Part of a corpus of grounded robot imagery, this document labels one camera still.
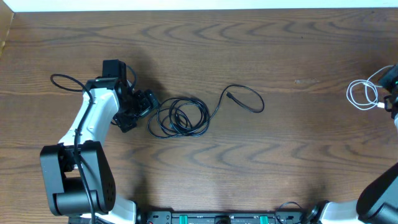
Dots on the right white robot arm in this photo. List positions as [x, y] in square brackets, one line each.
[378, 202]

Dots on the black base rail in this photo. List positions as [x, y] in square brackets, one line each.
[164, 217]

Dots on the cardboard box edge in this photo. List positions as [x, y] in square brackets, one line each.
[6, 18]

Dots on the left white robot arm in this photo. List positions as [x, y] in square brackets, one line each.
[78, 180]

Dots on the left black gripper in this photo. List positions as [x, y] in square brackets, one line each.
[147, 106]

